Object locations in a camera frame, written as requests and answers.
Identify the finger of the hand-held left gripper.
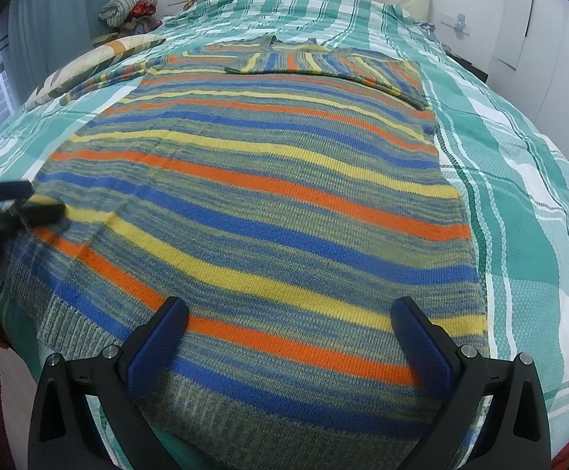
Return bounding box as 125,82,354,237
0,201,67,235
0,180,34,205

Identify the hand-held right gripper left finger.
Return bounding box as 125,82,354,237
29,296,190,470

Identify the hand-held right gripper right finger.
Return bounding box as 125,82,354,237
391,296,552,470

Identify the striped knit sweater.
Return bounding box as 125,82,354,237
7,34,491,470

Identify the pile of assorted clothes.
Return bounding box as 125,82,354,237
93,16,155,46

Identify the grey blue curtain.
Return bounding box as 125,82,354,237
7,0,104,103

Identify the striped beige pillow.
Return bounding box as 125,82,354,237
22,34,168,111

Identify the green plaid bed blanket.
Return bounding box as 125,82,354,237
0,0,569,470

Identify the rolled grey knit cloth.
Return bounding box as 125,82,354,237
99,0,159,26

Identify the white wardrobe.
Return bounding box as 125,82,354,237
490,0,569,197

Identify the white wall socket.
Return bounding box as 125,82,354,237
439,11,472,36

